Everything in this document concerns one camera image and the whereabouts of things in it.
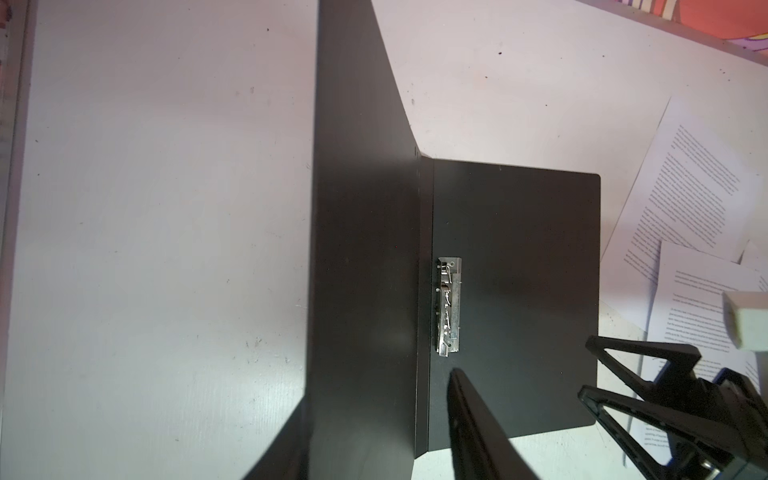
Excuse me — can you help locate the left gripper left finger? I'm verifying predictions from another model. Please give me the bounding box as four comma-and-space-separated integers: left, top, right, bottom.
243, 398, 309, 480

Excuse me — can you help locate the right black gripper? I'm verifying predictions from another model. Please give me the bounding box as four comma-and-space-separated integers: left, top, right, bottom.
578, 336, 767, 479

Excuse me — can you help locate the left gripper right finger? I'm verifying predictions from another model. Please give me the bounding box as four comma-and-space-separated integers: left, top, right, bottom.
446, 368, 538, 480

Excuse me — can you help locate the highlighted printed paper sheet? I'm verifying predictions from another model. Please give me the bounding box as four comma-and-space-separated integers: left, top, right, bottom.
623, 239, 768, 466

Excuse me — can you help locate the blue file folder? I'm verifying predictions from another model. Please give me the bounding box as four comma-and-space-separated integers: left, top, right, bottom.
306, 1, 601, 479

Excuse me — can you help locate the metal folder clip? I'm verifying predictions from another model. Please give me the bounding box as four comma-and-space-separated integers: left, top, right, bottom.
435, 257, 462, 357

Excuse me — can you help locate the far printed paper sheet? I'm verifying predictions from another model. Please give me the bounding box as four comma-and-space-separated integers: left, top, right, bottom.
601, 98, 763, 329

